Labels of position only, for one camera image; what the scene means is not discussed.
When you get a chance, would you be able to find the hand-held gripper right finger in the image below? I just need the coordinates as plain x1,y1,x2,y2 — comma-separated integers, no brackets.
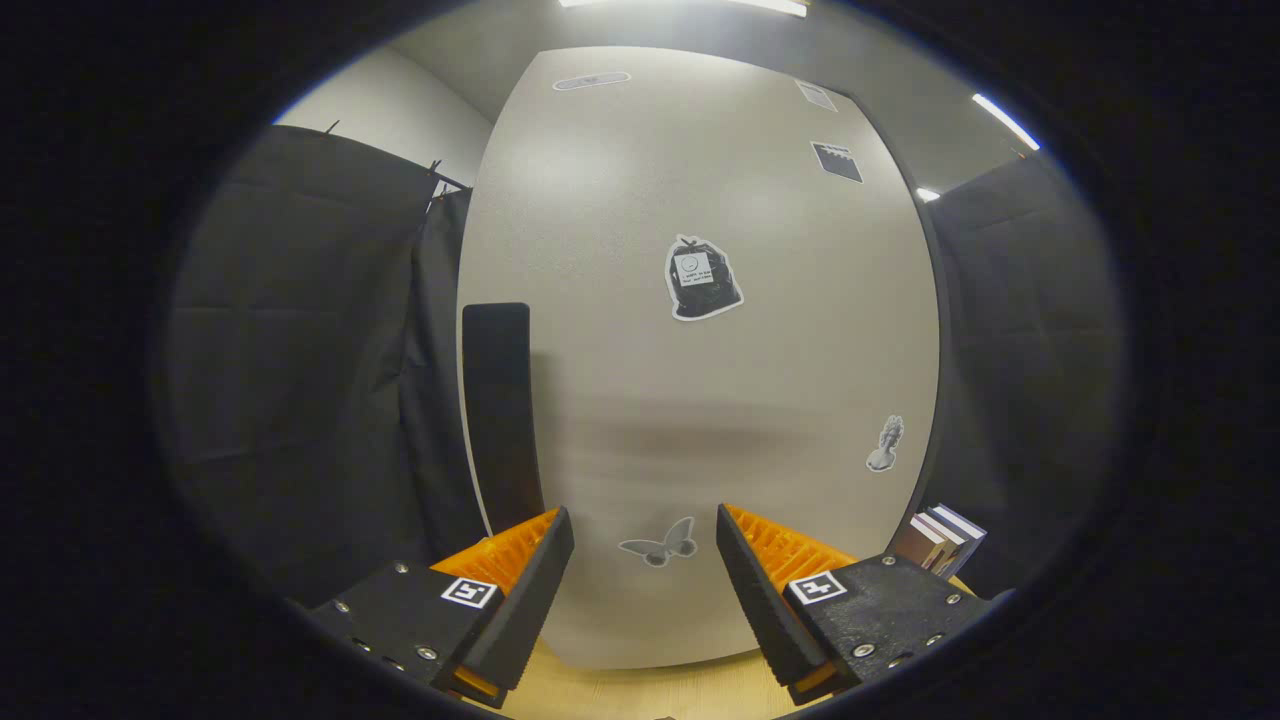
716,503,1001,706

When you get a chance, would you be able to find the large ceiling light panel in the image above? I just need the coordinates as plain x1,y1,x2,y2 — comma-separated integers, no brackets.
560,0,809,18

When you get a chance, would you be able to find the black door handle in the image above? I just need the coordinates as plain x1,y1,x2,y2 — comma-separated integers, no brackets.
461,302,546,536

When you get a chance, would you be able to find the black backdrop cloth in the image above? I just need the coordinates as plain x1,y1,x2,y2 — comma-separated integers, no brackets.
165,125,1126,606

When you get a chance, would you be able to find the white book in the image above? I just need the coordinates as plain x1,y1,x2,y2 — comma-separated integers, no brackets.
915,510,966,576

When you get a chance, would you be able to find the beige cabinet door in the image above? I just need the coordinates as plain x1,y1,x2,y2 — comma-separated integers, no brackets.
455,45,941,671

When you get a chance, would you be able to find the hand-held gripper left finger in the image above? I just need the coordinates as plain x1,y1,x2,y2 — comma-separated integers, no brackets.
310,506,576,709

